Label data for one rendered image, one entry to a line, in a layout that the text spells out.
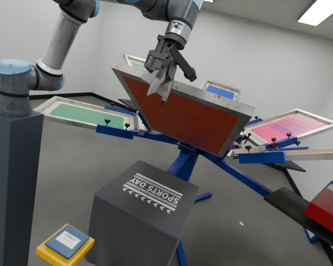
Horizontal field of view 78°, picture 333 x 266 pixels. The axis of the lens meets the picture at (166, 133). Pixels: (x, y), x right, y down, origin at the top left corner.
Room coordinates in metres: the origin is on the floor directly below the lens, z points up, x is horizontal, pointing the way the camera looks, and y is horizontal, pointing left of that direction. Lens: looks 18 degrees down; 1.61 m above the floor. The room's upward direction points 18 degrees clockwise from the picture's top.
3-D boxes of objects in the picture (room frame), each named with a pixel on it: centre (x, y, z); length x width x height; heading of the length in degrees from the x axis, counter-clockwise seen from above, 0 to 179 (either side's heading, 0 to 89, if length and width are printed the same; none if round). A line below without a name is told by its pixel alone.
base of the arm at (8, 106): (0.87, 0.71, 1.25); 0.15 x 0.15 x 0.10
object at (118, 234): (0.76, 0.02, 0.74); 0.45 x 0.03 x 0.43; 76
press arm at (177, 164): (1.46, -0.15, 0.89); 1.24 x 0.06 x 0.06; 166
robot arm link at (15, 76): (0.88, 0.71, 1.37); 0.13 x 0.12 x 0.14; 156
